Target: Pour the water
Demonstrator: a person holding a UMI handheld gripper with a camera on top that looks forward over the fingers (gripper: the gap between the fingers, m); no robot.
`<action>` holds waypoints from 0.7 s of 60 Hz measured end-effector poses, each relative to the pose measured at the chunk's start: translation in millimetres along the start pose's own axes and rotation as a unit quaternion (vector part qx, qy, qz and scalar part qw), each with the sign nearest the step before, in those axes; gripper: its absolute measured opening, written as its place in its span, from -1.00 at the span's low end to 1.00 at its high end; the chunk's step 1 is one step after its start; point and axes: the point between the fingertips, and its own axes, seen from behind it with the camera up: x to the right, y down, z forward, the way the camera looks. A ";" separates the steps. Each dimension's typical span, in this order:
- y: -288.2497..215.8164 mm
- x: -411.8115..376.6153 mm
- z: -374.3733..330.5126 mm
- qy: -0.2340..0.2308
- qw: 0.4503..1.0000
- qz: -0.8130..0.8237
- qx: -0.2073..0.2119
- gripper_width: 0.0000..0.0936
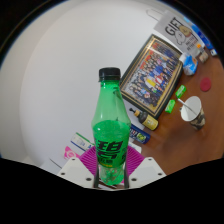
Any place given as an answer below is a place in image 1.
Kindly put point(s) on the small floral pouch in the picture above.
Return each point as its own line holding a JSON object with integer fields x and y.
{"x": 203, "y": 56}

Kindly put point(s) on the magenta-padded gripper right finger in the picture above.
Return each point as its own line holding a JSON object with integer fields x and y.
{"x": 148, "y": 170}

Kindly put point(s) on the framed group photo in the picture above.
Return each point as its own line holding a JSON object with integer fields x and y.
{"x": 151, "y": 76}

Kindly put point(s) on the white straw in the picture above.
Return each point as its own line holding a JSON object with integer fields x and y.
{"x": 185, "y": 105}

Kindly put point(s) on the small white tube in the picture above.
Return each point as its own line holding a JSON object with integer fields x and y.
{"x": 213, "y": 52}

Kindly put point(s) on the flat round red coaster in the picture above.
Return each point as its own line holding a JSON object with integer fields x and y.
{"x": 205, "y": 84}

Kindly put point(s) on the green plastic drink bottle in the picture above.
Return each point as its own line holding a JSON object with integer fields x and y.
{"x": 111, "y": 140}

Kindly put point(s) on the blue tissue pack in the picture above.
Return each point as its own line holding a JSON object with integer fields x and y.
{"x": 189, "y": 65}

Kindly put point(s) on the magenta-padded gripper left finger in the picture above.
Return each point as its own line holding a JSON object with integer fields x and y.
{"x": 76, "y": 171}

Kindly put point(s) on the white gift bag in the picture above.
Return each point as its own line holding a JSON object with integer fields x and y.
{"x": 175, "y": 28}

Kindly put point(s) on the small puzzle cube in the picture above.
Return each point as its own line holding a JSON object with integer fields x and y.
{"x": 199, "y": 46}

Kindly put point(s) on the camouflage print paper cup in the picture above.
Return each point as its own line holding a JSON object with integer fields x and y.
{"x": 196, "y": 115}

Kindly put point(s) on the amber pump bottle yellow label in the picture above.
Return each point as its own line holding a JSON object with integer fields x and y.
{"x": 148, "y": 121}

